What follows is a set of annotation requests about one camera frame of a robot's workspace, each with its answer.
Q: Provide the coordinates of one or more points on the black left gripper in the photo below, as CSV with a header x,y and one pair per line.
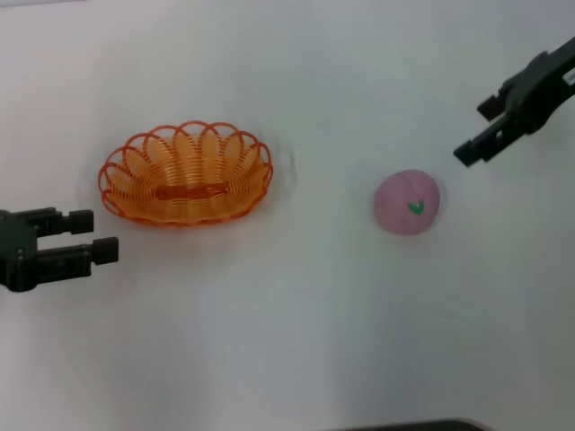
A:
x,y
15,251

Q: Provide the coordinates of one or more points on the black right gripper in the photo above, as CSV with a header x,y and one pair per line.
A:
x,y
539,90

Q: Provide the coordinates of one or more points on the orange woven plastic basket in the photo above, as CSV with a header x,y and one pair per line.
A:
x,y
188,190

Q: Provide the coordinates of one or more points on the pink peach with green leaf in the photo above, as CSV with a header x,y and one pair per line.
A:
x,y
404,202

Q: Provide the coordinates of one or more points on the dark robot body edge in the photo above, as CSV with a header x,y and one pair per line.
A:
x,y
413,426

